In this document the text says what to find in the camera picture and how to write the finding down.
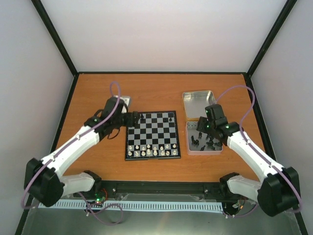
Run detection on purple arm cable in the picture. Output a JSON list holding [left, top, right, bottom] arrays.
[[215, 84, 303, 213], [22, 81, 126, 210]]

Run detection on black chess pieces in tin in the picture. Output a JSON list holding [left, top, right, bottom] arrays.
[[190, 132, 222, 151]]

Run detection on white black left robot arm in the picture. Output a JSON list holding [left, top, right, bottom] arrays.
[[24, 95, 139, 207]]

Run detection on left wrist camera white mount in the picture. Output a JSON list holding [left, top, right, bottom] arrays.
[[120, 95, 132, 108]]

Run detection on black white chessboard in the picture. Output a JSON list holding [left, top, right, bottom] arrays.
[[125, 111, 181, 161]]

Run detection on black left frame post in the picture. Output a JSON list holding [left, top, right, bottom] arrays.
[[31, 0, 78, 76]]

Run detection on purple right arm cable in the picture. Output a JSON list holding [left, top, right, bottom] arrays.
[[215, 84, 303, 213]]

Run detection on gold metal tin lid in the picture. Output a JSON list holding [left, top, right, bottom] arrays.
[[182, 90, 216, 121]]

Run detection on pink metal tin base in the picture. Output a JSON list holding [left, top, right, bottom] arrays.
[[185, 121, 223, 156]]

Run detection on light blue cable duct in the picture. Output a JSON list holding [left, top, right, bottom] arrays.
[[38, 199, 223, 213]]

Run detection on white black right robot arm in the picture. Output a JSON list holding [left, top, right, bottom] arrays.
[[197, 104, 302, 217]]

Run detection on black frame post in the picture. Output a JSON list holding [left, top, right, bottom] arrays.
[[31, 0, 78, 76], [247, 0, 297, 78]]

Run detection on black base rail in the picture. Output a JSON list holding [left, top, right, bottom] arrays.
[[101, 181, 221, 197]]

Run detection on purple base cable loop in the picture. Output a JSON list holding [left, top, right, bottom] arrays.
[[83, 193, 124, 225]]

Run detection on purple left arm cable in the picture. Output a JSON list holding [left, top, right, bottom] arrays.
[[22, 81, 126, 210]]

